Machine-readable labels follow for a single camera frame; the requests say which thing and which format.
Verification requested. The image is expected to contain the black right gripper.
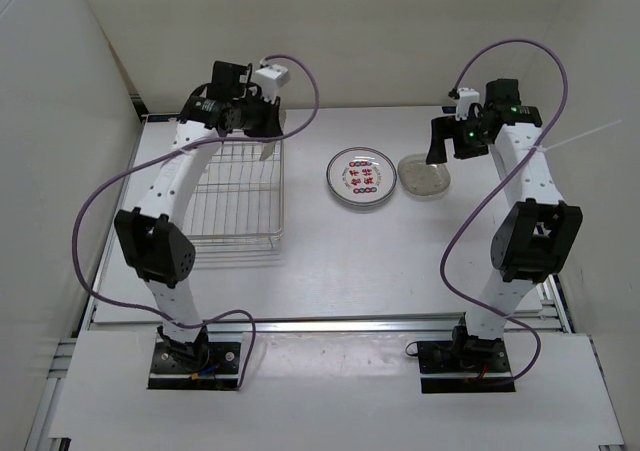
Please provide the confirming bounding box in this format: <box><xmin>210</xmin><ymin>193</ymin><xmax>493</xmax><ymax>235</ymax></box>
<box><xmin>426</xmin><ymin>112</ymin><xmax>492</xmax><ymax>165</ymax></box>

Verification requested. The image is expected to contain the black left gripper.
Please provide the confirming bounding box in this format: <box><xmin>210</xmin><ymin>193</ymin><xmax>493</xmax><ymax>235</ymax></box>
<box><xmin>234</xmin><ymin>89</ymin><xmax>285</xmax><ymax>144</ymax></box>

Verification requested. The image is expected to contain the clear glass plate back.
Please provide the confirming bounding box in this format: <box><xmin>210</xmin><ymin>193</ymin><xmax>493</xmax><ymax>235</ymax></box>
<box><xmin>397</xmin><ymin>153</ymin><xmax>451</xmax><ymax>200</ymax></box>

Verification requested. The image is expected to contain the green rim dotted plate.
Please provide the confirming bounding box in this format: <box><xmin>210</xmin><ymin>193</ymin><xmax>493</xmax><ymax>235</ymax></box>
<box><xmin>325</xmin><ymin>147</ymin><xmax>398</xmax><ymax>208</ymax></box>

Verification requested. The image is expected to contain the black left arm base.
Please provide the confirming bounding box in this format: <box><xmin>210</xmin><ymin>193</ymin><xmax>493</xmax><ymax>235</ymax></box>
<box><xmin>147</xmin><ymin>337</ymin><xmax>242</xmax><ymax>391</ymax></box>

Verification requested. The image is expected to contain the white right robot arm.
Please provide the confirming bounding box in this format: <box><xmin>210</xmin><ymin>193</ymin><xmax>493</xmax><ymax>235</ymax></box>
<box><xmin>426</xmin><ymin>79</ymin><xmax>583</xmax><ymax>371</ymax></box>

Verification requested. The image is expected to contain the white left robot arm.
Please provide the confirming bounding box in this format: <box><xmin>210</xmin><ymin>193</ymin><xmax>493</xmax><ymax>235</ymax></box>
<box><xmin>114</xmin><ymin>61</ymin><xmax>289</xmax><ymax>371</ymax></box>

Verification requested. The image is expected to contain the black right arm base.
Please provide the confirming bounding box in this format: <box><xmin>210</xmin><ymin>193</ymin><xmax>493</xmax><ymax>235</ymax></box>
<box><xmin>405</xmin><ymin>325</ymin><xmax>516</xmax><ymax>395</ymax></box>

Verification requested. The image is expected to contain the blue label sticker left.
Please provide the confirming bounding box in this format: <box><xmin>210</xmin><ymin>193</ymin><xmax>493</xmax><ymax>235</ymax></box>
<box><xmin>146</xmin><ymin>114</ymin><xmax>177</xmax><ymax>123</ymax></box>

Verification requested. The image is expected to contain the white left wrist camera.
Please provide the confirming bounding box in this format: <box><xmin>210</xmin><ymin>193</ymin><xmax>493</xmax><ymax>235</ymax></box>
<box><xmin>252</xmin><ymin>60</ymin><xmax>290</xmax><ymax>104</ymax></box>

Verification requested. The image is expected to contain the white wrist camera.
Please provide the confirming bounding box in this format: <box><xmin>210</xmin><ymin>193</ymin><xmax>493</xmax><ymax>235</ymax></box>
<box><xmin>448</xmin><ymin>87</ymin><xmax>480</xmax><ymax>121</ymax></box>
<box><xmin>252</xmin><ymin>60</ymin><xmax>290</xmax><ymax>104</ymax></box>

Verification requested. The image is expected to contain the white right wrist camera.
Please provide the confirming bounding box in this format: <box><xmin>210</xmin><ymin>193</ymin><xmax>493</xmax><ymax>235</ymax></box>
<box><xmin>448</xmin><ymin>87</ymin><xmax>480</xmax><ymax>121</ymax></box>

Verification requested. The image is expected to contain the silver wire dish rack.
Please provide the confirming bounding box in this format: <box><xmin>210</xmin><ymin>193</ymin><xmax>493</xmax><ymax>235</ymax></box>
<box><xmin>183</xmin><ymin>141</ymin><xmax>284</xmax><ymax>255</ymax></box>

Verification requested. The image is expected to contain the white cable tie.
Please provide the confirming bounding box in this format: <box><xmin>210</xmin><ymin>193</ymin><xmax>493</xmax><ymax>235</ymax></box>
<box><xmin>529</xmin><ymin>119</ymin><xmax>624</xmax><ymax>157</ymax></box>

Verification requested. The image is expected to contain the aluminium mounting rail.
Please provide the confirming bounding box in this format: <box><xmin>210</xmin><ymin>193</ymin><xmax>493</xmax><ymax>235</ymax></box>
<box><xmin>88</xmin><ymin>316</ymin><xmax>459</xmax><ymax>334</ymax></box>

